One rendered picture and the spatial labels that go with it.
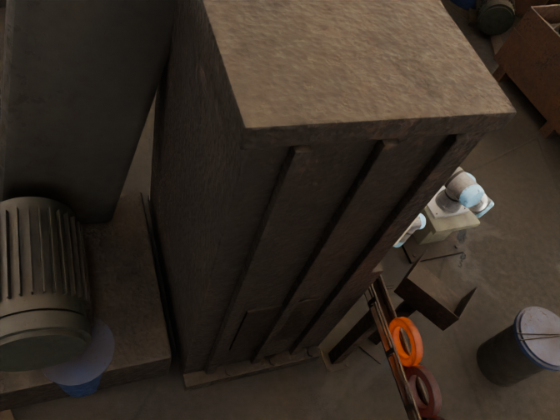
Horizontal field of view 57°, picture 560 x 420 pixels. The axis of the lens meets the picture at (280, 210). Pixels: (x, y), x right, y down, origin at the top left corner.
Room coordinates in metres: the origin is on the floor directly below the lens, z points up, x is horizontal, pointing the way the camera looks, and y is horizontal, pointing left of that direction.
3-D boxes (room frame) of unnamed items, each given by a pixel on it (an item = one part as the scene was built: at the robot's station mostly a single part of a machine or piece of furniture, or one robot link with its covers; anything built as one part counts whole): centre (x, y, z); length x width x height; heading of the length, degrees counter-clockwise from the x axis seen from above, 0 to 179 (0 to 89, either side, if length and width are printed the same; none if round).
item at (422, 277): (1.29, -0.75, 0.36); 0.26 x 0.20 x 0.72; 71
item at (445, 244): (2.14, -0.89, 0.13); 0.40 x 0.40 x 0.26; 37
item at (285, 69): (1.30, 0.12, 0.88); 1.08 x 0.73 x 1.76; 36
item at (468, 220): (2.14, -0.89, 0.28); 0.32 x 0.32 x 0.04; 37
